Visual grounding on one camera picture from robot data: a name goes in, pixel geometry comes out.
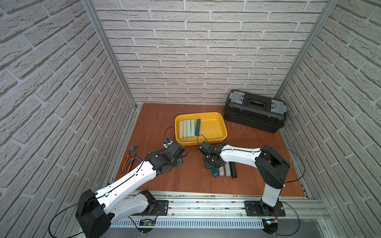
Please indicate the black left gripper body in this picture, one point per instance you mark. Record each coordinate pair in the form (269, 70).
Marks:
(177, 150)

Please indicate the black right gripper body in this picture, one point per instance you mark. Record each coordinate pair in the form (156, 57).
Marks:
(208, 164)

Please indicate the light grey bar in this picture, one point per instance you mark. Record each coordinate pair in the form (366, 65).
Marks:
(221, 171)

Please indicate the black bar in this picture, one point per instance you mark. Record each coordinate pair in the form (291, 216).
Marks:
(233, 170)

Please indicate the dark teal bar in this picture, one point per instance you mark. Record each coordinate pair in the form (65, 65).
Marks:
(197, 127)

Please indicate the short beige bar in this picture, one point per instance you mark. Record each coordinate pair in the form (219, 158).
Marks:
(181, 126)

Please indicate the light mint bar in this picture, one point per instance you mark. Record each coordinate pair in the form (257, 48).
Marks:
(192, 125)

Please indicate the pale green bar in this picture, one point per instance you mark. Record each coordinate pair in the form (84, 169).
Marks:
(188, 128)

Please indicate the long beige bar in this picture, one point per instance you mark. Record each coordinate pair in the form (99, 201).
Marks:
(185, 128)

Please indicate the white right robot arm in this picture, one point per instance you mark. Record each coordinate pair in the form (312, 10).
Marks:
(272, 167)

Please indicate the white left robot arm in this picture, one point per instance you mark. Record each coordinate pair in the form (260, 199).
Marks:
(96, 211)

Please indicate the yellow plastic tray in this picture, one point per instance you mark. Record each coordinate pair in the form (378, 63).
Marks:
(212, 128)

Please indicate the black plastic toolbox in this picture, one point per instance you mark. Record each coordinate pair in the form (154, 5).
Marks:
(255, 111)

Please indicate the white vent grille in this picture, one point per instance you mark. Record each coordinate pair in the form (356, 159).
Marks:
(188, 223)

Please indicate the orange handled pliers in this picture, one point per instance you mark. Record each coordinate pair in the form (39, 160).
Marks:
(126, 168)

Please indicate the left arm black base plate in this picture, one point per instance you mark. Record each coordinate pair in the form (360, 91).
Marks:
(158, 208)

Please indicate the aluminium front mounting rail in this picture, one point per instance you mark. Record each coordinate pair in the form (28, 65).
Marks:
(224, 206)

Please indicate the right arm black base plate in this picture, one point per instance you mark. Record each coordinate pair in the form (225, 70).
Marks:
(259, 208)

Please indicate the aluminium left corner post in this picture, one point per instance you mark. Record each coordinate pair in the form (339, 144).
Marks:
(96, 21)

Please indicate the aluminium corner post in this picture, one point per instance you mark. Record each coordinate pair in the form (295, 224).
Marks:
(325, 14)
(96, 21)

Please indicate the aluminium right corner post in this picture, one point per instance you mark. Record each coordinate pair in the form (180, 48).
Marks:
(325, 14)

